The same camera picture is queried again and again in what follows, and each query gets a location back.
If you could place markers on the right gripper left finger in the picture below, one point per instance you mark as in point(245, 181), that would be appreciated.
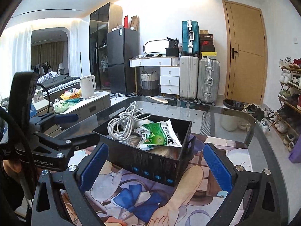
point(49, 207)

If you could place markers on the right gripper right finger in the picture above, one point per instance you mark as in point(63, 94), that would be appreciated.
point(262, 208)

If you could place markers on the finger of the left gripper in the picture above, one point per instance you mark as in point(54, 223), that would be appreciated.
point(70, 145)
point(51, 119)

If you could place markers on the large green medicine bag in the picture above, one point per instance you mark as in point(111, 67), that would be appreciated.
point(161, 134)

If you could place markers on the small green medicine packet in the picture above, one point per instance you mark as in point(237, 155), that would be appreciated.
point(143, 132)

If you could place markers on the left hand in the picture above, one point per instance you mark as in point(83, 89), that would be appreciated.
point(12, 167)

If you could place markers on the grey side cabinet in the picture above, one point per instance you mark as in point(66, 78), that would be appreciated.
point(83, 110)

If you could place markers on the bed with dark blanket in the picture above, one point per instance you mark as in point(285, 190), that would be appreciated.
point(54, 82)

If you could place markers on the white electric kettle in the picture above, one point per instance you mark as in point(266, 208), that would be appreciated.
point(88, 86)

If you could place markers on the purple bag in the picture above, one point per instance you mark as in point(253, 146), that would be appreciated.
point(295, 154)

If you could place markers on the shoe rack with shoes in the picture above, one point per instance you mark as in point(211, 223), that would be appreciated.
point(287, 117)

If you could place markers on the black cardboard box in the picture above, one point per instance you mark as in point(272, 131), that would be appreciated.
point(166, 167)

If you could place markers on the black refrigerator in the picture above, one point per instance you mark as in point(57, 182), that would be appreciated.
point(123, 45)

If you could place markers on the woven laundry basket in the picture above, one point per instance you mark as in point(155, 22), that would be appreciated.
point(150, 83)

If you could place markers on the tall black glass cabinet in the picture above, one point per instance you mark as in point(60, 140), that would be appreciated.
point(102, 21)

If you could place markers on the silver suitcase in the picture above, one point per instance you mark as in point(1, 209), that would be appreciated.
point(208, 81)

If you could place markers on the oval mirror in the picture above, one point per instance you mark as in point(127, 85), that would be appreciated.
point(155, 47)

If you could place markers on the white drawer desk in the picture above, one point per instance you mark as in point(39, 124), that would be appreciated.
point(168, 69)

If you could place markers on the black handbag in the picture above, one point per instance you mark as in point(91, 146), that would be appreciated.
point(173, 47)

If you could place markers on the white suitcase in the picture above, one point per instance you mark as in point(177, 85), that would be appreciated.
point(188, 77)

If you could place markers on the wooden door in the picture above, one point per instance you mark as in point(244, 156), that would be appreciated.
point(247, 53)

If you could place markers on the stacked shoe boxes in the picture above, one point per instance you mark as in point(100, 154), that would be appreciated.
point(206, 42)

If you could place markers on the teal suitcase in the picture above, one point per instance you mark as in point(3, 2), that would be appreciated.
point(190, 38)

